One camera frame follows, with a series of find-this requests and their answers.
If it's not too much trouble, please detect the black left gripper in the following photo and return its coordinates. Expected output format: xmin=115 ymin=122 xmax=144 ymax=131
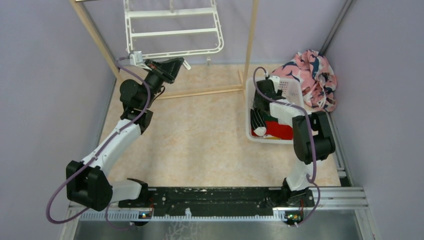
xmin=141 ymin=56 xmax=183 ymax=108

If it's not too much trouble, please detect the white plastic clip hanger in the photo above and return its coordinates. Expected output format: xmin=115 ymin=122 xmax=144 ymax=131
xmin=123 ymin=0 xmax=225 ymax=61

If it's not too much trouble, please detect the green dotted sock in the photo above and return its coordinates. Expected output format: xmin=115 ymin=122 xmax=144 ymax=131
xmin=261 ymin=111 xmax=278 ymax=122

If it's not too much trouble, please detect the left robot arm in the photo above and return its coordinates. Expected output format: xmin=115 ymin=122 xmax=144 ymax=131
xmin=66 ymin=57 xmax=185 ymax=211

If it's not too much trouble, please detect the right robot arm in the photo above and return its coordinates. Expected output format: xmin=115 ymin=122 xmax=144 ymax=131
xmin=252 ymin=77 xmax=336 ymax=207

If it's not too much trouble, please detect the white plastic laundry basket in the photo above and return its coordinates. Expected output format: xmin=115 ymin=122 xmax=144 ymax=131
xmin=245 ymin=77 xmax=308 ymax=145

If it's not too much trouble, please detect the black white striped sock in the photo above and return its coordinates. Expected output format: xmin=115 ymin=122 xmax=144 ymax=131
xmin=250 ymin=108 xmax=267 ymax=137

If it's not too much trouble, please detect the red sock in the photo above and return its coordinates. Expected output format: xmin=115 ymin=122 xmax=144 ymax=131
xmin=251 ymin=121 xmax=294 ymax=140

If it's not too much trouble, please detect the pink patterned cloth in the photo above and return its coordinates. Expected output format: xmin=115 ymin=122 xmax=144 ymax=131
xmin=271 ymin=49 xmax=338 ymax=112

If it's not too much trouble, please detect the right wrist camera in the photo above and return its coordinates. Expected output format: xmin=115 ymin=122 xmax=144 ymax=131
xmin=267 ymin=75 xmax=281 ymax=89

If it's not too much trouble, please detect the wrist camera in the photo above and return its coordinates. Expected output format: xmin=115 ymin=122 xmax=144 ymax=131
xmin=129 ymin=51 xmax=145 ymax=67
xmin=267 ymin=75 xmax=281 ymax=89

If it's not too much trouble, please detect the wooden drying rack frame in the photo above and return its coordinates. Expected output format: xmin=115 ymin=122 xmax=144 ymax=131
xmin=67 ymin=0 xmax=261 ymax=102

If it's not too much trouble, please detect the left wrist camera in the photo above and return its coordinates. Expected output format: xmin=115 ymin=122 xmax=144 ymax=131
xmin=129 ymin=51 xmax=145 ymax=67

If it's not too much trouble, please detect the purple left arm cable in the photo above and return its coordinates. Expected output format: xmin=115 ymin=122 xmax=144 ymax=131
xmin=45 ymin=56 xmax=152 ymax=231

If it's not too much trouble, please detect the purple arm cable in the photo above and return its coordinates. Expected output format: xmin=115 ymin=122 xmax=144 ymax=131
xmin=45 ymin=56 xmax=152 ymax=231
xmin=252 ymin=66 xmax=322 ymax=228

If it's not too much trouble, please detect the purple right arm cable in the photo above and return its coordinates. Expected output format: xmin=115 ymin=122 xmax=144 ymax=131
xmin=252 ymin=66 xmax=322 ymax=228

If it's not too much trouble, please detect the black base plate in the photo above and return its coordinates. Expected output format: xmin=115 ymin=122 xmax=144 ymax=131
xmin=118 ymin=187 xmax=315 ymax=217

